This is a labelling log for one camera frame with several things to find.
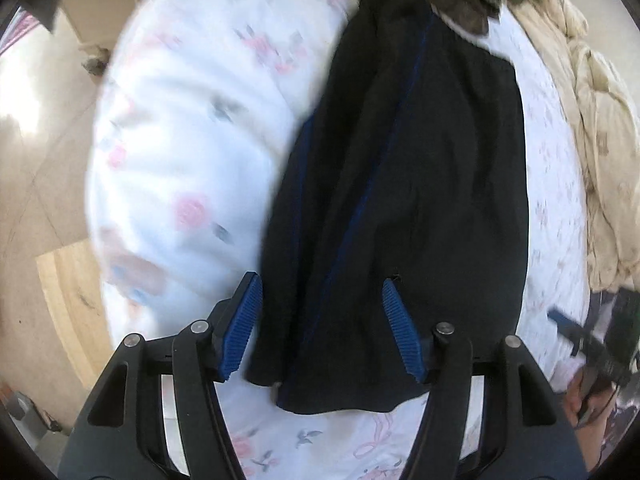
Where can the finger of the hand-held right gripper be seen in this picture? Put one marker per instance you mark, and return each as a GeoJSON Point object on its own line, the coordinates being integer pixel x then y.
{"type": "Point", "coordinates": [565, 325]}

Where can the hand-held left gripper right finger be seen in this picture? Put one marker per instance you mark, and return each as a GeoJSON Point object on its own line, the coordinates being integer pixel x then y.
{"type": "Point", "coordinates": [404, 332]}

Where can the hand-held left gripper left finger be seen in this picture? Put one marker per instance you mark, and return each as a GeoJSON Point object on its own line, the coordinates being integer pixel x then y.
{"type": "Point", "coordinates": [243, 321]}

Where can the black pants with blue stripes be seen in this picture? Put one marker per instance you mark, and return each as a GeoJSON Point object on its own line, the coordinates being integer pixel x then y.
{"type": "Point", "coordinates": [400, 200]}

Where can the person's right hand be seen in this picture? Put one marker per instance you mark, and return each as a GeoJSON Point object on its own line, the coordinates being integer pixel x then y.
{"type": "Point", "coordinates": [585, 405]}

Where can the wooden board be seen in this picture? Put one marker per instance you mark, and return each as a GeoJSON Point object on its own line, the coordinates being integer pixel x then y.
{"type": "Point", "coordinates": [70, 305]}

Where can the white floral bed sheet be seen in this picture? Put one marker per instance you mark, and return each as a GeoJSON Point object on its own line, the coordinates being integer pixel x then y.
{"type": "Point", "coordinates": [190, 125]}

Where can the cream quilted blanket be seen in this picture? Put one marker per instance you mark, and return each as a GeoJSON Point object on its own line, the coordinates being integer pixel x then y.
{"type": "Point", "coordinates": [597, 110]}

